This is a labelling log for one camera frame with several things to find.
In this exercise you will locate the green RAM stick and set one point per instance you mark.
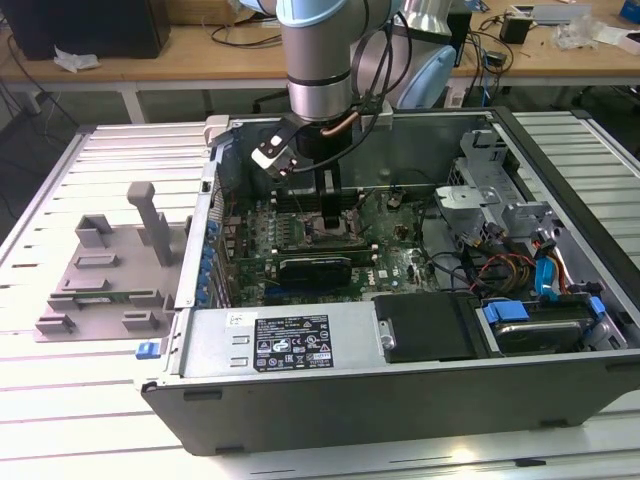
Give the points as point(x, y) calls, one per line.
point(102, 299)

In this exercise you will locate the black computer tower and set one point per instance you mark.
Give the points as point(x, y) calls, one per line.
point(75, 25)

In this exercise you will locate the small black cube box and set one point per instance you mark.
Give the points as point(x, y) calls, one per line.
point(515, 29)

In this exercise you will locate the grey flat tray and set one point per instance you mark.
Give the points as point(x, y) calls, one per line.
point(560, 15)

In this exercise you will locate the silver power supply with label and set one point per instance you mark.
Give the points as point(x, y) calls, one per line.
point(215, 340)

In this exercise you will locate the small black adapter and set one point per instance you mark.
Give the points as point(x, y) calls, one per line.
point(496, 59)

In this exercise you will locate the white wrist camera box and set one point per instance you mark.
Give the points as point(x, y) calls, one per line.
point(264, 159)

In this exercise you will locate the silver drive cage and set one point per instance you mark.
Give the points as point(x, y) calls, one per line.
point(465, 197)

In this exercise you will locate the blue slot clip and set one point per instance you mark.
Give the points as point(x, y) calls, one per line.
point(201, 292)
point(213, 231)
point(206, 260)

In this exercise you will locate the black installed RAM stick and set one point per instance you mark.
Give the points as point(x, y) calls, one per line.
point(349, 196)
point(360, 255)
point(320, 245)

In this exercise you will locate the white flat box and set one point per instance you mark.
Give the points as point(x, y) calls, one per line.
point(622, 40)

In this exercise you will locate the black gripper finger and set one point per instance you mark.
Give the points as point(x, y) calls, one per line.
point(332, 212)

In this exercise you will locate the grey parts rack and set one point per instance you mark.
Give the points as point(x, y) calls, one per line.
point(125, 260)

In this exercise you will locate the hard disk in blue carrier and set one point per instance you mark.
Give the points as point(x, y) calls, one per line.
point(540, 336)

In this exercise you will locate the open black PC case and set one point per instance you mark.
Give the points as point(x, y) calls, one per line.
point(350, 410)

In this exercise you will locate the blue case latch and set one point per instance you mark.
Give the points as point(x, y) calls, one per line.
point(147, 350)

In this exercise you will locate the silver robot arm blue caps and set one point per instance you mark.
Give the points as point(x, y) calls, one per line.
point(315, 60)

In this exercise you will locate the black power connector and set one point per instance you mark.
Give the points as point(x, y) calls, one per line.
point(542, 245)

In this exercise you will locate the crumpled white paper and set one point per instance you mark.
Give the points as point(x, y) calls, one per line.
point(75, 61)

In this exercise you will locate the green motherboard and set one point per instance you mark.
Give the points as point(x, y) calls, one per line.
point(395, 225)

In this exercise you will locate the black graphics card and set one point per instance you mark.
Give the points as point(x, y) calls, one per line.
point(315, 272)

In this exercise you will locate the clear crumpled plastic bag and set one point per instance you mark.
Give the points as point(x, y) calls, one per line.
point(575, 34)

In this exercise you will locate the round coin cell battery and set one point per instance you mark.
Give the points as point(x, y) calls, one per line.
point(395, 201)

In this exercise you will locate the blue box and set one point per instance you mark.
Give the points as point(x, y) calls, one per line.
point(631, 7)

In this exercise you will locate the black upright box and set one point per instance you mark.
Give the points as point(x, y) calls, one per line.
point(465, 35)

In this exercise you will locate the CPU socket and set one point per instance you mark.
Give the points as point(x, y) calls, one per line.
point(314, 231)

